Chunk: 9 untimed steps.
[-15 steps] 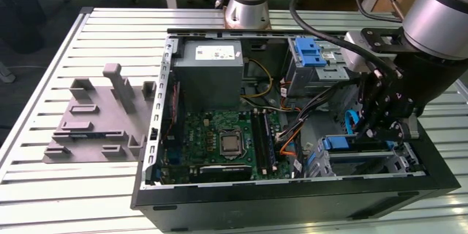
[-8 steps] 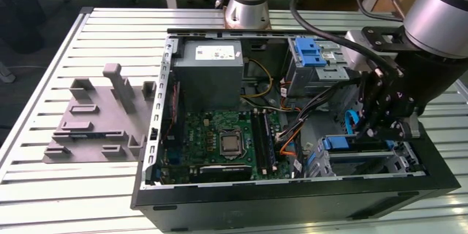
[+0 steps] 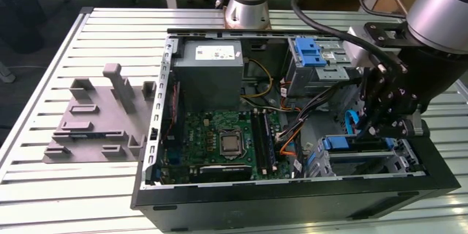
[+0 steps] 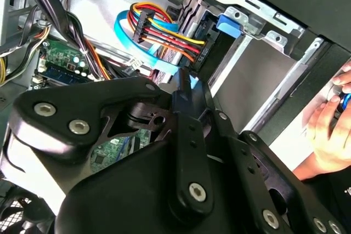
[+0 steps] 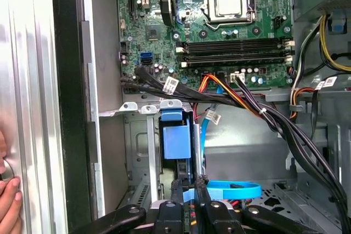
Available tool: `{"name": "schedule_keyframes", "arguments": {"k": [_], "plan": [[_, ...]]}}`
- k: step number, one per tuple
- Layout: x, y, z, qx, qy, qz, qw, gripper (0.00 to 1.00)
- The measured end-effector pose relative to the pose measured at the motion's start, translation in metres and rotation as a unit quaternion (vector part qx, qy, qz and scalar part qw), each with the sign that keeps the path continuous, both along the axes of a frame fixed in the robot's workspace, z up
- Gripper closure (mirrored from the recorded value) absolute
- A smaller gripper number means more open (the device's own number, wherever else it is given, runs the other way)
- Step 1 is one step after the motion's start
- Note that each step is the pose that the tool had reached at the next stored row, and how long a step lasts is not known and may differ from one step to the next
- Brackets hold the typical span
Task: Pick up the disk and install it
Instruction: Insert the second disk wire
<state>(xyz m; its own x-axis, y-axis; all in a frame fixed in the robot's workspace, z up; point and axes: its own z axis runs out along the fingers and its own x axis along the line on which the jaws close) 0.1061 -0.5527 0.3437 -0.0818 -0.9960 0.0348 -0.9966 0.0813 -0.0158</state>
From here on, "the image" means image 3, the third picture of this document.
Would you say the blue data wire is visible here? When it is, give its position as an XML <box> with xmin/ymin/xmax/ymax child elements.
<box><xmin>342</xmin><ymin>109</ymin><xmax>363</xmax><ymax>136</ymax></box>

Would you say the hard disk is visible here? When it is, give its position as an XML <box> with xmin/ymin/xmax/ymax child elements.
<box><xmin>307</xmin><ymin>134</ymin><xmax>397</xmax><ymax>176</ymax></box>

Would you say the metal disk bay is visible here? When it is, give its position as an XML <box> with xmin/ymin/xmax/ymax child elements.
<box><xmin>315</xmin><ymin>134</ymin><xmax>417</xmax><ymax>176</ymax></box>

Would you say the metal optical drive cage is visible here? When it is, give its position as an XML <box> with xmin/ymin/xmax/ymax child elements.
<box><xmin>285</xmin><ymin>36</ymin><xmax>366</xmax><ymax>98</ymax></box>

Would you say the blue plastic drive latch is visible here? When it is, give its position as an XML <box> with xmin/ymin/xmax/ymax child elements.
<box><xmin>293</xmin><ymin>38</ymin><xmax>327</xmax><ymax>67</ymax></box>

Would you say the black RAM slot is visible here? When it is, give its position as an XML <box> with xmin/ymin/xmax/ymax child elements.
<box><xmin>251</xmin><ymin>109</ymin><xmax>266</xmax><ymax>172</ymax></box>

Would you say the CPU socket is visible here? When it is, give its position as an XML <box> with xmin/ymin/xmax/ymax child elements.
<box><xmin>217</xmin><ymin>128</ymin><xmax>246</xmax><ymax>161</ymax></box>

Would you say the silver CPU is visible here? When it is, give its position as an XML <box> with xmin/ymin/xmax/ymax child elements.
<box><xmin>221</xmin><ymin>135</ymin><xmax>242</xmax><ymax>154</ymax></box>

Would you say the grey power supply unit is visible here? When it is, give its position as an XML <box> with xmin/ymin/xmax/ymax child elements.
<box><xmin>170</xmin><ymin>39</ymin><xmax>245</xmax><ymax>111</ymax></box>

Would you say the green motherboard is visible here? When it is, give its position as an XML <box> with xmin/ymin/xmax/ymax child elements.
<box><xmin>159</xmin><ymin>109</ymin><xmax>293</xmax><ymax>184</ymax></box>

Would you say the black graphics card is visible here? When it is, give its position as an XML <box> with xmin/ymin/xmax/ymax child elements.
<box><xmin>189</xmin><ymin>163</ymin><xmax>253</xmax><ymax>183</ymax></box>

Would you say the black PC case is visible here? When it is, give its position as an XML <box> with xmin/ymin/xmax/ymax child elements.
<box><xmin>130</xmin><ymin>27</ymin><xmax>461</xmax><ymax>232</ymax></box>

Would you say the grey parts rack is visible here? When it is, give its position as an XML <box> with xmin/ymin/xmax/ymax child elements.
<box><xmin>42</xmin><ymin>63</ymin><xmax>157</xmax><ymax>163</ymax></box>

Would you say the RAM stick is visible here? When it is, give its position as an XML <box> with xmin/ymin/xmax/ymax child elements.
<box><xmin>69</xmin><ymin>133</ymin><xmax>107</xmax><ymax>139</ymax></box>

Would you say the black office chair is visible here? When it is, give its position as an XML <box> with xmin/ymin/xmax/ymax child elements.
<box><xmin>0</xmin><ymin>0</ymin><xmax>50</xmax><ymax>55</ymax></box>

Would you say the grey furniture foot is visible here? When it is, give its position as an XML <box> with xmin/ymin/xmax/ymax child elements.
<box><xmin>0</xmin><ymin>61</ymin><xmax>15</xmax><ymax>83</ymax></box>

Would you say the small grey wrist camera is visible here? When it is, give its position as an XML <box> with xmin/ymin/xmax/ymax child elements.
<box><xmin>411</xmin><ymin>119</ymin><xmax>430</xmax><ymax>138</ymax></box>

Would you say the black cable bundle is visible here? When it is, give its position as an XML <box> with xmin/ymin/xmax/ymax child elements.
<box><xmin>275</xmin><ymin>80</ymin><xmax>361</xmax><ymax>147</ymax></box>

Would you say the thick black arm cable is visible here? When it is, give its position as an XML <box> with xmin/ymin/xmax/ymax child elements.
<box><xmin>290</xmin><ymin>0</ymin><xmax>387</xmax><ymax>66</ymax></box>

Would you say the yellow wire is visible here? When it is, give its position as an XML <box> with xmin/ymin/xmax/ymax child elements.
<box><xmin>239</xmin><ymin>58</ymin><xmax>274</xmax><ymax>99</ymax></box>

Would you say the orange wire loop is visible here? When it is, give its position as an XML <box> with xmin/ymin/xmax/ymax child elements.
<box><xmin>279</xmin><ymin>135</ymin><xmax>297</xmax><ymax>158</ymax></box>

